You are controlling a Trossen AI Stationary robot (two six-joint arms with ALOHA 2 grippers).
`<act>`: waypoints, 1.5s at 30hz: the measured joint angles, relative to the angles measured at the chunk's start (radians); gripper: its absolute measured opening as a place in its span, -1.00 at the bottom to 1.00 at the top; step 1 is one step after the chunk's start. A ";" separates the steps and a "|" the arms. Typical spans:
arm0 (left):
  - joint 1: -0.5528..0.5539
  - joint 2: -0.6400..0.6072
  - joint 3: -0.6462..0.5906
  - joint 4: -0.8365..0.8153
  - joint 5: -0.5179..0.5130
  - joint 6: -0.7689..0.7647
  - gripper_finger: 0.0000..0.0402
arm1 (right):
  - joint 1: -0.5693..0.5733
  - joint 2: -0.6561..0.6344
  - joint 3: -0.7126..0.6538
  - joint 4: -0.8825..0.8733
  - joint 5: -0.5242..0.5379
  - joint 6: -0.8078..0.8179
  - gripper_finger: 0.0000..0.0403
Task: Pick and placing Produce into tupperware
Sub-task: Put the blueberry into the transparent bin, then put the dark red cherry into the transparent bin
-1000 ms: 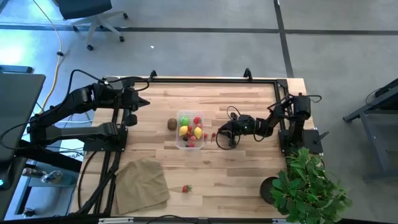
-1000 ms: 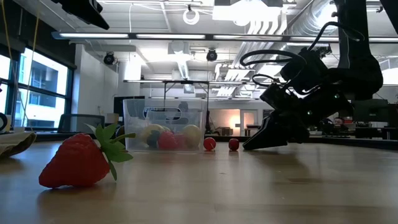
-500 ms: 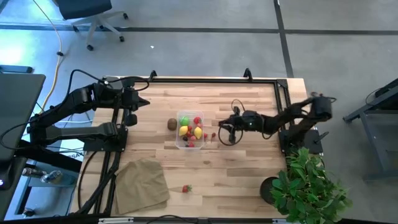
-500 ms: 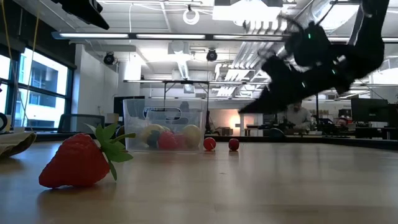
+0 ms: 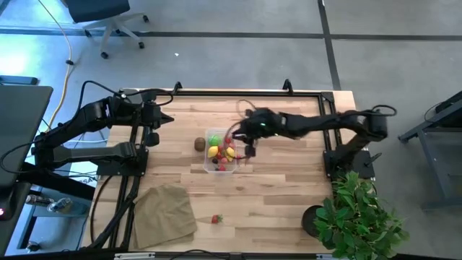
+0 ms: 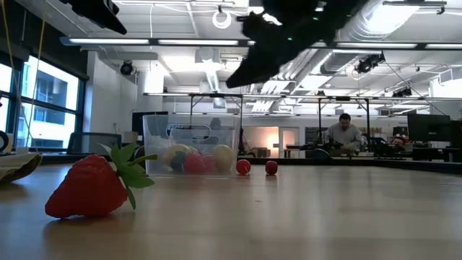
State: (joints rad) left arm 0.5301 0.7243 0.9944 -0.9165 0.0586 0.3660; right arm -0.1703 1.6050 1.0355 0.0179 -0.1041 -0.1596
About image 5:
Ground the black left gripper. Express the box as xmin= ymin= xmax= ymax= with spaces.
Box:
xmin=140 ymin=103 xmax=175 ymax=129

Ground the clear plastic container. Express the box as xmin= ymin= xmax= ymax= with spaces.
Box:
xmin=203 ymin=127 xmax=238 ymax=175

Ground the green potted plant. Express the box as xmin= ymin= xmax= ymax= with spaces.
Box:
xmin=301 ymin=170 xmax=411 ymax=260

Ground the black office chair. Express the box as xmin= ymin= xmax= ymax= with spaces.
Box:
xmin=61 ymin=0 xmax=151 ymax=61

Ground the clear plastic bottle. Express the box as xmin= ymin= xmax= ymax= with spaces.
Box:
xmin=46 ymin=196 xmax=73 ymax=214
xmin=25 ymin=194 xmax=46 ymax=207

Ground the dark grey desk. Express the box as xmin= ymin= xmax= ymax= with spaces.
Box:
xmin=0 ymin=84 xmax=54 ymax=189

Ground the black flat device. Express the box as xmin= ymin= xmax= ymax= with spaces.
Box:
xmin=0 ymin=74 xmax=39 ymax=86

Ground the grey metal cart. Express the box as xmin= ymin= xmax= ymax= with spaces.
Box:
xmin=397 ymin=90 xmax=462 ymax=211

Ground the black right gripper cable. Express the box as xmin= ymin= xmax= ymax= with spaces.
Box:
xmin=235 ymin=98 xmax=258 ymax=113

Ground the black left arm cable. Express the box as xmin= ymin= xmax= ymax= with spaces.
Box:
xmin=77 ymin=80 xmax=175 ymax=109

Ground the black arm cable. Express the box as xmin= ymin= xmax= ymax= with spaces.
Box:
xmin=370 ymin=103 xmax=398 ymax=118
xmin=77 ymin=80 xmax=175 ymax=109

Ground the yellow floor cable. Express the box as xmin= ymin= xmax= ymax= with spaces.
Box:
xmin=37 ymin=0 xmax=74 ymax=133

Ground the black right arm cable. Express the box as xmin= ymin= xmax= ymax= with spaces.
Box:
xmin=370 ymin=103 xmax=398 ymax=118

